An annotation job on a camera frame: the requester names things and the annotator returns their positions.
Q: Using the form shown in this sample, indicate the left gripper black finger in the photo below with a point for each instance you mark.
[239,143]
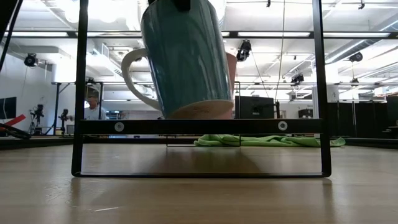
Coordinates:
[182,4]

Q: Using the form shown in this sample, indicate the pink cup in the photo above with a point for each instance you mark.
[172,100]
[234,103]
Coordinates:
[233,71]

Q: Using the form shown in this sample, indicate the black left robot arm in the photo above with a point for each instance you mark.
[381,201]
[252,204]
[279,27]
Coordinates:
[6,12]

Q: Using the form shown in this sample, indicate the black monitor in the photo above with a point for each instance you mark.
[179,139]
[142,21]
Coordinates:
[255,107]

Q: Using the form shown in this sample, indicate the black ceiling spotlight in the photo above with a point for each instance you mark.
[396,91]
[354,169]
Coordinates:
[30,60]
[297,78]
[356,57]

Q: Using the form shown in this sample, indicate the person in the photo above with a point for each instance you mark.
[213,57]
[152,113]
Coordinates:
[93,113]

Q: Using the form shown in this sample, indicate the green cloth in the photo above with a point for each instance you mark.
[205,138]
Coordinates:
[264,141]

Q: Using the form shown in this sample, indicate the black tripod stand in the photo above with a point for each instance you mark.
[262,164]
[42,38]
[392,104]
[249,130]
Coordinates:
[38,113]
[63,116]

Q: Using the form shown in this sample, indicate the red bar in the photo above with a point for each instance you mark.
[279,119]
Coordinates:
[14,120]

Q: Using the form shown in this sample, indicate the black curved object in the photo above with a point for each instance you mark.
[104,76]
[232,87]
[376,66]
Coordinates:
[15,132]

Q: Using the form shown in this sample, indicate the black ceiling camera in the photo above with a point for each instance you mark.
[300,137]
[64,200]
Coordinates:
[244,49]

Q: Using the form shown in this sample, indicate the black metal shelf frame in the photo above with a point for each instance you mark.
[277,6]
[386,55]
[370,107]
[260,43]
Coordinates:
[199,127]

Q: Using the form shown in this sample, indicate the black wall screen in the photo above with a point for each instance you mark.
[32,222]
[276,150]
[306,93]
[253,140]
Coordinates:
[7,108]

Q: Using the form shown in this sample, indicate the black partition wall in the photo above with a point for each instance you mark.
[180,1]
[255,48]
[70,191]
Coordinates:
[363,118]

